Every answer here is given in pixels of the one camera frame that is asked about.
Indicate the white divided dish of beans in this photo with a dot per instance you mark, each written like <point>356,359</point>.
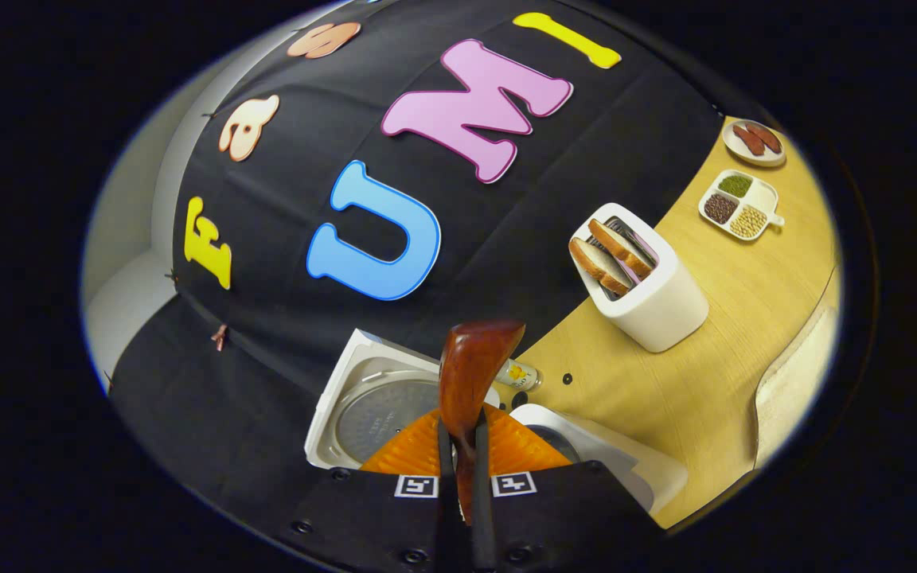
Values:
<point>761,195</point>

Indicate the white round plate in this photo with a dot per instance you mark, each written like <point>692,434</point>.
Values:
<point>733,151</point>

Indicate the black backdrop cloth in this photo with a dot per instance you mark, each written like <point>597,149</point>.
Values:
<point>267,382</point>

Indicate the red meat slice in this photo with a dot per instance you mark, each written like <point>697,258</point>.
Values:
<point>747,140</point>
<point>766,137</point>

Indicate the clear container of rice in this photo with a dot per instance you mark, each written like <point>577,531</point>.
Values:
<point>801,374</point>

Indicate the white toaster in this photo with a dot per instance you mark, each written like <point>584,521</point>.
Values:
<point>665,306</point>

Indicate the wooden clothespin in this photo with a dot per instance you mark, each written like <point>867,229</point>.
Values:
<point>220,337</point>

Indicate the white rice cooker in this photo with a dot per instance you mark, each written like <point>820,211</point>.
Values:
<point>379,414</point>

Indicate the bread slice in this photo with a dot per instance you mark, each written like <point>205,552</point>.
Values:
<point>622,248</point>
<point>598,267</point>

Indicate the brown wooden spoon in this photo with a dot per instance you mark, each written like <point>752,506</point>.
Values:
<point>470,374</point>

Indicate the small clear glass bottle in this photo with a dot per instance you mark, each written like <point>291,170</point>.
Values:
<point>518,374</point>

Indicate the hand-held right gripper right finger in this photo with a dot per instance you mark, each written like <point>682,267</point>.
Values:
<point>481,493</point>

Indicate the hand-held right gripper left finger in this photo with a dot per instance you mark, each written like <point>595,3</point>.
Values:
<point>446,485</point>

